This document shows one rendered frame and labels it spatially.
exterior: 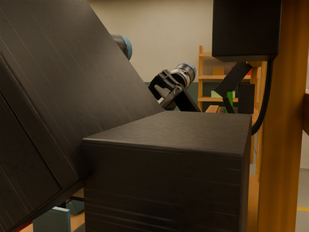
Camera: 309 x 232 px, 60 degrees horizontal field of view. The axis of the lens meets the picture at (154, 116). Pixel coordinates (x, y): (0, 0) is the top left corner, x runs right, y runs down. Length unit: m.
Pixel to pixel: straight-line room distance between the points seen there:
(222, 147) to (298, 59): 0.49
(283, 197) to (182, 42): 7.37
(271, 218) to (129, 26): 7.96
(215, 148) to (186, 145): 0.03
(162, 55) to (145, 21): 1.09
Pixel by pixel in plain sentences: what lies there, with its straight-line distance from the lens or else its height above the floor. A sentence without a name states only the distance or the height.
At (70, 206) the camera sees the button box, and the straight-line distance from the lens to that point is 0.90.
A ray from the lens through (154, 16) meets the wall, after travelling 8.30.
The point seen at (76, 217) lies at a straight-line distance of 0.89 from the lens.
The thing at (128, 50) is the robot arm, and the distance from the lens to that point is 1.22.
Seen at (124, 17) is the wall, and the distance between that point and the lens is 8.60.
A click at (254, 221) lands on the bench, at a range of 0.92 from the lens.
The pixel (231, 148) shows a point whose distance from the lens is 0.27.
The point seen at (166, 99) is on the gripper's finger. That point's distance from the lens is 0.67.
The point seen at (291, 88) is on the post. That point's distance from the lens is 0.73.
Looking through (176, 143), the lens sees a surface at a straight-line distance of 0.28.
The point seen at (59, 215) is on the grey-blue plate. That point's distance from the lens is 0.62.
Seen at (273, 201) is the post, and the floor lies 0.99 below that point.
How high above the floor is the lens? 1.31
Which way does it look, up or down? 8 degrees down
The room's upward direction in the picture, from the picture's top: straight up
